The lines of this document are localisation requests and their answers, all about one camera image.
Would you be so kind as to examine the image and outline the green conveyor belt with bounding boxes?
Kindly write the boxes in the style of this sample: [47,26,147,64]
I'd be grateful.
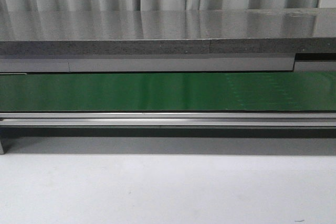
[1,72,335,112]

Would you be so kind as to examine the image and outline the dark granite counter slab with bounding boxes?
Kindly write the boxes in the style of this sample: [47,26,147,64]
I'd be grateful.
[0,7,336,74]

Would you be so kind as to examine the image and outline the aluminium conveyor frame rail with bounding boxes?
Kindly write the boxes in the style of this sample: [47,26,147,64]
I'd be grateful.
[1,112,335,156]

